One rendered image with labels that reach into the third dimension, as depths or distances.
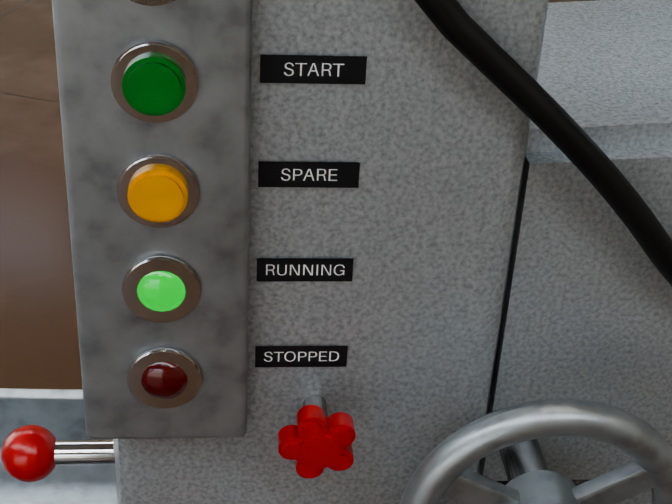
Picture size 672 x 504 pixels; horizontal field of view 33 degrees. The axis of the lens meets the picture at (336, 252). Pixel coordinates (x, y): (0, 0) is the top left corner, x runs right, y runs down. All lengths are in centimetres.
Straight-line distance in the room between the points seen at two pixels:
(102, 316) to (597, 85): 27
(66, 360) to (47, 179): 95
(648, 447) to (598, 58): 21
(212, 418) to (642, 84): 28
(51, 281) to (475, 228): 261
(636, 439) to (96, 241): 27
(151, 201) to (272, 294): 9
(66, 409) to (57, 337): 210
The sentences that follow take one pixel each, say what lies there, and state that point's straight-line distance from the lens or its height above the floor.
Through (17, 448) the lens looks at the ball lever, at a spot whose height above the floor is 123.
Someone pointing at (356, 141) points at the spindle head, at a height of 143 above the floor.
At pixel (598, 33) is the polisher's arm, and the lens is 68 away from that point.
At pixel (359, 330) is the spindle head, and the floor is 133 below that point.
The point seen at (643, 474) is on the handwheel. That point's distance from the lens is 60.
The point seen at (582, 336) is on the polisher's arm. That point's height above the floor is 132.
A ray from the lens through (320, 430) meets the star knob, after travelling 56.
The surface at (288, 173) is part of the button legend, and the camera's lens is 52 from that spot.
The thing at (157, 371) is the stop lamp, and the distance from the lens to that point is 56.
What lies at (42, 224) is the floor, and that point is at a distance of 339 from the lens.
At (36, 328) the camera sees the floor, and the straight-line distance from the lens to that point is 294.
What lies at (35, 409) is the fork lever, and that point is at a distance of 81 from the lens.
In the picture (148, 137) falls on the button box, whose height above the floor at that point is 144.
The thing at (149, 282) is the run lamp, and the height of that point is 137.
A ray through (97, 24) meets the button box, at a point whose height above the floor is 149.
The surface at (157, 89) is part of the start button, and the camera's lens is 48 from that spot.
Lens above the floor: 166
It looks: 31 degrees down
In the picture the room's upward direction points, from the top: 3 degrees clockwise
